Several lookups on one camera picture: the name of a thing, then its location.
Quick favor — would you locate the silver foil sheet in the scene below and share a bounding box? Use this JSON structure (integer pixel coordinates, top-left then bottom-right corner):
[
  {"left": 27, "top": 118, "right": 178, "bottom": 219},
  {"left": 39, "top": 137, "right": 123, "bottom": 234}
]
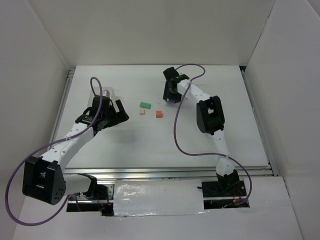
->
[{"left": 113, "top": 179, "right": 205, "bottom": 217}]

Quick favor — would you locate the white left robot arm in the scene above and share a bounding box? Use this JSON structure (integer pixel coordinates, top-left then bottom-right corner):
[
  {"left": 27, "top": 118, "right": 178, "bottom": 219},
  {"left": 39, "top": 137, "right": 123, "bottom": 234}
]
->
[{"left": 22, "top": 96, "right": 129, "bottom": 205}]

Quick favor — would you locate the aluminium left rail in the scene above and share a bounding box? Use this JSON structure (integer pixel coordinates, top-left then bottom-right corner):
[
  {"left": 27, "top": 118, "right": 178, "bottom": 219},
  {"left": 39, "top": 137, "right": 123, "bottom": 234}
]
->
[{"left": 49, "top": 68, "right": 76, "bottom": 142}]

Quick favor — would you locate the beige wood block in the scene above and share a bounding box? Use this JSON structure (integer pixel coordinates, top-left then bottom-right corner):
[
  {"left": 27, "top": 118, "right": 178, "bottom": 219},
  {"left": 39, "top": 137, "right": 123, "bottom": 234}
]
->
[{"left": 139, "top": 108, "right": 145, "bottom": 115}]

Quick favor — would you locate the orange wood cube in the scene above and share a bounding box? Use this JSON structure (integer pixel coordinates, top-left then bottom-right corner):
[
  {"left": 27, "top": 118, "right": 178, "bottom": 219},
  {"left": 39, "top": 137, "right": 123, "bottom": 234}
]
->
[{"left": 155, "top": 110, "right": 163, "bottom": 118}]

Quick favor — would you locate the aluminium front rail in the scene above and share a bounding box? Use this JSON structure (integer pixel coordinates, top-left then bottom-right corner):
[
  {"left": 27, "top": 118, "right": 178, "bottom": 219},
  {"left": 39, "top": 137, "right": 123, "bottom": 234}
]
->
[{"left": 63, "top": 166, "right": 275, "bottom": 180}]

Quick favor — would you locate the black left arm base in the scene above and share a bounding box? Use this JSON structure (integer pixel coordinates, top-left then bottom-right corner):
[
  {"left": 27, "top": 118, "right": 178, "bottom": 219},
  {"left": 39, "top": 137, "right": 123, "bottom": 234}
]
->
[{"left": 68, "top": 182, "right": 115, "bottom": 204}]

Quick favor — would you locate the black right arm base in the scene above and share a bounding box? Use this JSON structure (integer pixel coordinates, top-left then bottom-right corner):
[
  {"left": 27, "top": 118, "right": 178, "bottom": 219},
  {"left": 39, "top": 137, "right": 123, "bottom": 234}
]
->
[{"left": 196, "top": 180, "right": 247, "bottom": 200}]

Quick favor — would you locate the green rectangular wood block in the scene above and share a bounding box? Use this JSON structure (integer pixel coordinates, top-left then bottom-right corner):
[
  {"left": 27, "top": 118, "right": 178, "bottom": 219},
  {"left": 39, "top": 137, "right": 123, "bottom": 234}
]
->
[{"left": 139, "top": 101, "right": 151, "bottom": 109}]

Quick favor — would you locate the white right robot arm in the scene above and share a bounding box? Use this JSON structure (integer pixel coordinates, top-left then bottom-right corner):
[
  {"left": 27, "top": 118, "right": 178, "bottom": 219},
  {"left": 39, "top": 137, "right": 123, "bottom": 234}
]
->
[{"left": 163, "top": 66, "right": 240, "bottom": 192}]

